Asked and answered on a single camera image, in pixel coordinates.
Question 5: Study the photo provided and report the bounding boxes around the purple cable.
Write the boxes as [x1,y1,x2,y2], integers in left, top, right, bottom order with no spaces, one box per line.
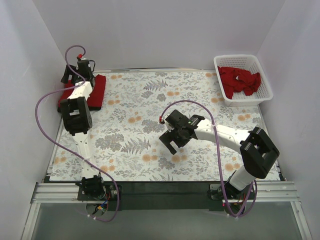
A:
[34,45,122,223]
[159,99,258,219]

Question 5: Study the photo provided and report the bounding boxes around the red t-shirts in basket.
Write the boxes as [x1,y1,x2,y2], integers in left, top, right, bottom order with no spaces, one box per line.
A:
[218,66,262,99]

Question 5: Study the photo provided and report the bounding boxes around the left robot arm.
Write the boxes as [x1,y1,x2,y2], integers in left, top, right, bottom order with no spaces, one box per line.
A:
[59,54,107,200]

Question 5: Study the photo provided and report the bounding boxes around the red t-shirt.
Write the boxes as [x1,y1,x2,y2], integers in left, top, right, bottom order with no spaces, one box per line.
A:
[57,74,107,113]

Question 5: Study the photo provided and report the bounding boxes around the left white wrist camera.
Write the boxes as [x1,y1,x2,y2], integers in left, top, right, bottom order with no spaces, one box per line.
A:
[76,54,88,61]

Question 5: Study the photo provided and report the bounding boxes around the folded black t-shirt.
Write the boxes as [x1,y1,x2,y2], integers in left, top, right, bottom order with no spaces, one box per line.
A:
[57,99,102,113]

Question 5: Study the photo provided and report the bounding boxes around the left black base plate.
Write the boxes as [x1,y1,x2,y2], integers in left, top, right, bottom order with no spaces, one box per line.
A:
[77,184,122,201]

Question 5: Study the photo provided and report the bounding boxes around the aluminium frame rail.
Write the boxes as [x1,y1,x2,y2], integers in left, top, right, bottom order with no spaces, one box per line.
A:
[22,181,312,240]

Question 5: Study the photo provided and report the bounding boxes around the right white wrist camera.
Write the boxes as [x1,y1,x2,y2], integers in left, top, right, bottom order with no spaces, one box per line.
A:
[159,116,174,132]

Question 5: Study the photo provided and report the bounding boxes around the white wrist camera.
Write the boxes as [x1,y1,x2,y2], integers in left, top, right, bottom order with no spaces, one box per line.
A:
[76,54,88,61]
[159,116,174,132]

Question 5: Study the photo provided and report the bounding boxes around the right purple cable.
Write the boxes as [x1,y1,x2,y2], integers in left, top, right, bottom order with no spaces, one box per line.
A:
[159,99,258,219]

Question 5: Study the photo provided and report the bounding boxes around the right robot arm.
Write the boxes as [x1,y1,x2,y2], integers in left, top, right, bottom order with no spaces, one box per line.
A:
[159,110,280,199]

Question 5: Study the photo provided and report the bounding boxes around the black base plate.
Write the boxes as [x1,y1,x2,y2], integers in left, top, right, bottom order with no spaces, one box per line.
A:
[77,184,122,201]
[207,183,257,201]

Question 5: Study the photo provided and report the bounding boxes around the white plastic laundry basket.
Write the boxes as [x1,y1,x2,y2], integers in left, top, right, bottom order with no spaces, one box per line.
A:
[213,54,273,107]

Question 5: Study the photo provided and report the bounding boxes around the floral patterned table mat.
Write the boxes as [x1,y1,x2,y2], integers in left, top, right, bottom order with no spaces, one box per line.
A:
[49,70,286,182]

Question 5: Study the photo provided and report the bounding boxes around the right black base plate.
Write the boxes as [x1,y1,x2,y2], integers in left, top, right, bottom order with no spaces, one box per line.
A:
[207,183,257,201]

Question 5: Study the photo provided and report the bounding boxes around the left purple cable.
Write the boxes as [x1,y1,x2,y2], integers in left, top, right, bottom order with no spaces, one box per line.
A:
[34,45,122,223]

